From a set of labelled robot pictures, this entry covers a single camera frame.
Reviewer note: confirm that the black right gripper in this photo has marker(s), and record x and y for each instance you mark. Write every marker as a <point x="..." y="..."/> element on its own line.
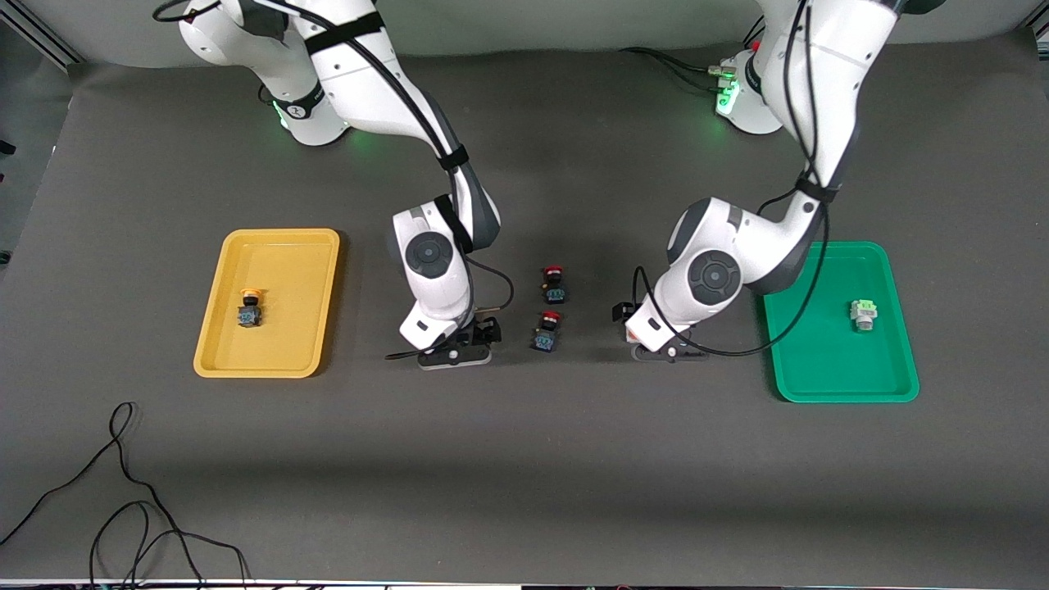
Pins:
<point x="483" y="332"/>

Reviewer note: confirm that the white switch with green block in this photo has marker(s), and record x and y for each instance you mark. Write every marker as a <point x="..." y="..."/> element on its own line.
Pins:
<point x="864" y="313"/>

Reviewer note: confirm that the yellow push button switch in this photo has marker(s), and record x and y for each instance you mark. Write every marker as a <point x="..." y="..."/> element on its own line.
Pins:
<point x="250" y="313"/>

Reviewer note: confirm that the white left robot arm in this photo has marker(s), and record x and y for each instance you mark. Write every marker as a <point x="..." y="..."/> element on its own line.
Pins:
<point x="713" y="279"/>

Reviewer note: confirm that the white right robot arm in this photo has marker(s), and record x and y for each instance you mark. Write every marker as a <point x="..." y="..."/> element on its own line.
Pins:
<point x="430" y="254"/>

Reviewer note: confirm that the dark grey table mat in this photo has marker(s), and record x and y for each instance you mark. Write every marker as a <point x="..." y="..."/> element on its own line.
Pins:
<point x="524" y="459"/>

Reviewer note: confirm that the green plastic tray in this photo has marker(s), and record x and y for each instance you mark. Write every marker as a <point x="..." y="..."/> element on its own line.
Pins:
<point x="819" y="369"/>

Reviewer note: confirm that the yellow plastic tray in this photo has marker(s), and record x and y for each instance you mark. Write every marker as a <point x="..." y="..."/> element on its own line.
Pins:
<point x="279" y="352"/>

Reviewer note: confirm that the red push button switch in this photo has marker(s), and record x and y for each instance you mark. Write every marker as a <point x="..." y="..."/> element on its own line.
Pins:
<point x="547" y="336"/>
<point x="555" y="288"/>

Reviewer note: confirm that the aluminium frame rail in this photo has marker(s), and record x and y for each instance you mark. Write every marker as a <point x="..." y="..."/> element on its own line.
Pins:
<point x="45" y="41"/>

